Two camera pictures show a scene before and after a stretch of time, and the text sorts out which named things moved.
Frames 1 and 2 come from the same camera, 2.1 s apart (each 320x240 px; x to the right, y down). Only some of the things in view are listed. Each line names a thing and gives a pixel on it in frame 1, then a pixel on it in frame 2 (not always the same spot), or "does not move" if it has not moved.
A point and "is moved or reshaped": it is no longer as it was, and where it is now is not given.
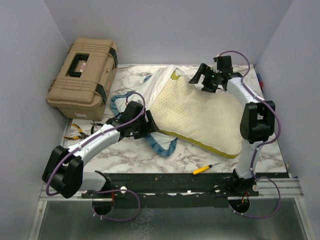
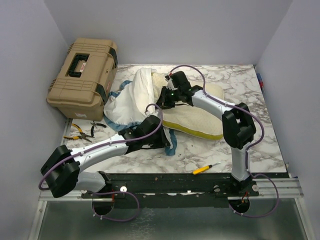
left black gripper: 149,126 -> 164,142
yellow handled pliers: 82,135 does not move
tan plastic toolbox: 80,87 does not move
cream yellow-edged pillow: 212,120 is moved or reshaped
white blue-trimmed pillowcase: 145,94 is moved or reshaped
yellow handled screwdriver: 198,170 does not move
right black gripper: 203,69 -> 163,101
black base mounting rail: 173,190 does not move
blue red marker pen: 260,81 does not move
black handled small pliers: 94,125 does not move
